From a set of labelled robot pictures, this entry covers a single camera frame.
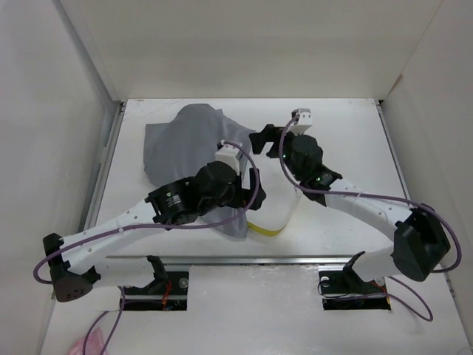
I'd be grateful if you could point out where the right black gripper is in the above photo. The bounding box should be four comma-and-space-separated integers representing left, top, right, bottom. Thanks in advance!
250, 124, 305, 182

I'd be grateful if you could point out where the grey pillowcase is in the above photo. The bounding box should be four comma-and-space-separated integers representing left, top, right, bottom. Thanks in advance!
143, 104, 254, 238

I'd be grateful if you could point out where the white pillow yellow edge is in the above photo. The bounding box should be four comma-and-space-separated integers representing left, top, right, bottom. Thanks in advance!
235, 148, 302, 238

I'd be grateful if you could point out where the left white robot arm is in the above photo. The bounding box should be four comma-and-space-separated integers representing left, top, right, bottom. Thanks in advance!
43, 161, 266, 302

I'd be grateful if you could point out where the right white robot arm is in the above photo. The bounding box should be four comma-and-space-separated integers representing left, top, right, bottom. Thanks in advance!
249, 124, 451, 291

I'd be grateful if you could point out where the pink cloth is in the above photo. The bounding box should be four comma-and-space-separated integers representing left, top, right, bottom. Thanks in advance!
68, 328, 108, 355

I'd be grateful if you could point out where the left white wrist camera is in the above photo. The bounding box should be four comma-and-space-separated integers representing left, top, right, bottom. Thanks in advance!
214, 140, 243, 175

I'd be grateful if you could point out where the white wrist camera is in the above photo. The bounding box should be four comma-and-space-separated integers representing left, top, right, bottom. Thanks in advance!
289, 108, 313, 135
214, 140, 243, 175

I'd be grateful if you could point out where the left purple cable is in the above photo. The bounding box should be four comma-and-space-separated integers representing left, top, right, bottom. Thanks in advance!
33, 140, 260, 354

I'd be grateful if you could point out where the purple cable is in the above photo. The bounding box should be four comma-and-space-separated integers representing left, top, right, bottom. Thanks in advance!
33, 140, 260, 354
279, 116, 463, 322

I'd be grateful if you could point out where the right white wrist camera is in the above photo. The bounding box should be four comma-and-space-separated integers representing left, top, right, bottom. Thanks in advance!
289, 108, 313, 135

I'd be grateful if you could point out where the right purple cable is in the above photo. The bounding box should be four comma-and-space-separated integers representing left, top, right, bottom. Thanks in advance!
279, 116, 463, 322

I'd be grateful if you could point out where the metal rail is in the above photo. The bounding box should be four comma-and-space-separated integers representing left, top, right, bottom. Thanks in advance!
106, 254, 400, 266

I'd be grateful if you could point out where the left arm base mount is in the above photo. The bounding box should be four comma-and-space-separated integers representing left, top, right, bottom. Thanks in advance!
120, 256, 189, 311

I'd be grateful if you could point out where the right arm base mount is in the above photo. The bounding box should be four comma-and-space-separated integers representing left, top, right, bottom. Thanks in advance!
317, 251, 391, 311

